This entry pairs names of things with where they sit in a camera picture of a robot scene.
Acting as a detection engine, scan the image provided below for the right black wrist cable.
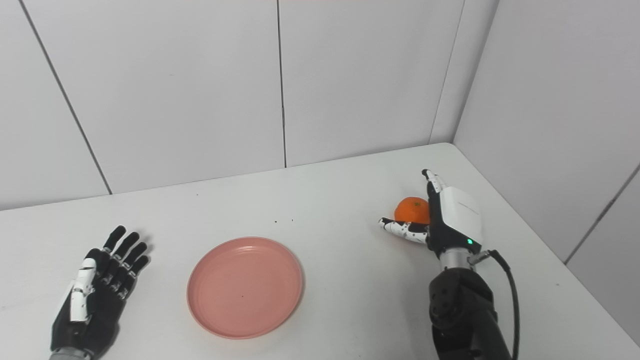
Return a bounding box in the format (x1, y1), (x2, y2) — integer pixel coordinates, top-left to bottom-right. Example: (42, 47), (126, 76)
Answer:
(467, 249), (521, 360)

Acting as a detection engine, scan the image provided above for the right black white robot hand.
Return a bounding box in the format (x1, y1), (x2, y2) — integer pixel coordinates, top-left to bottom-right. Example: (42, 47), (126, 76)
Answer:
(378, 169), (484, 260)

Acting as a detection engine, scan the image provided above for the pink round plate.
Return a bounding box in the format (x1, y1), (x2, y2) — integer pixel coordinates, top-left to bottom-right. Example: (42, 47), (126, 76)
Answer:
(186, 236), (304, 340)

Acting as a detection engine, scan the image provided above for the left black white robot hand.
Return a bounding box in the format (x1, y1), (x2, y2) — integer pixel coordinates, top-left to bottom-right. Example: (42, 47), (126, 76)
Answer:
(50, 225), (151, 357)

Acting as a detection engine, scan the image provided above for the orange fruit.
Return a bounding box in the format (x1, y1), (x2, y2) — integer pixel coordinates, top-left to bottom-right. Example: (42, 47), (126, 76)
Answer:
(394, 197), (431, 225)

